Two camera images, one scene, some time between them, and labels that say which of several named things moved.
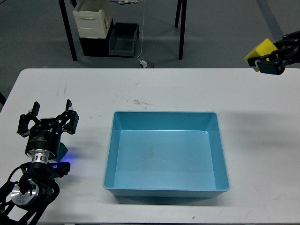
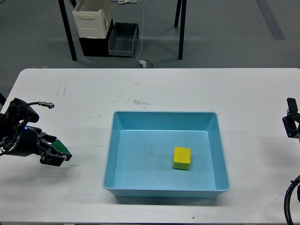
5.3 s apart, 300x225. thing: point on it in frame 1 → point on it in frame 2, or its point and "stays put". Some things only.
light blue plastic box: x=165 y=154 stays put
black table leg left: x=69 y=29 stays put
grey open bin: x=122 y=41 stays put
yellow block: x=265 y=48 → x=182 y=158
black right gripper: x=273 y=63 → x=290 y=121
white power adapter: x=144 y=63 stays put
